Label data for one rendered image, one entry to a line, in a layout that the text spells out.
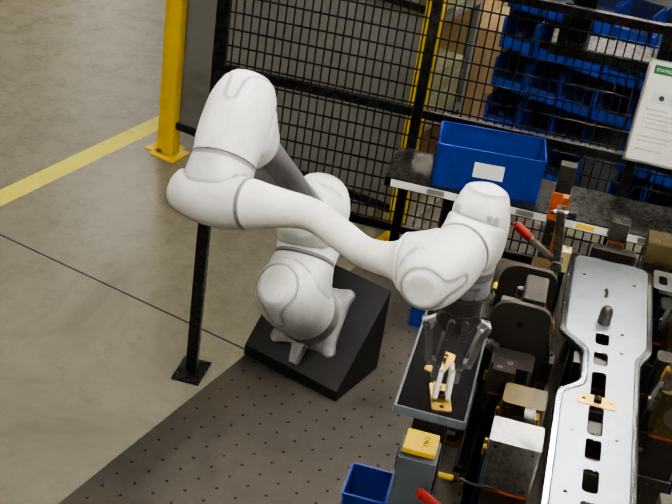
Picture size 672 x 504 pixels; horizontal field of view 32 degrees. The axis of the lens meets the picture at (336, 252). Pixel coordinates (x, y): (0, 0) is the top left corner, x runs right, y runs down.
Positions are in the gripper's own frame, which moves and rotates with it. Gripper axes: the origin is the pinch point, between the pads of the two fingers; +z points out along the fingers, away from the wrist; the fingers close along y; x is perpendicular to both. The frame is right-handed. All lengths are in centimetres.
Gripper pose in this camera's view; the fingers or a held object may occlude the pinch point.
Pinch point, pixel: (444, 380)
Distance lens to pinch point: 224.8
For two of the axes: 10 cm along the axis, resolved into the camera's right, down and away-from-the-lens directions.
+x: 0.1, -5.1, 8.6
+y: 9.9, 1.2, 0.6
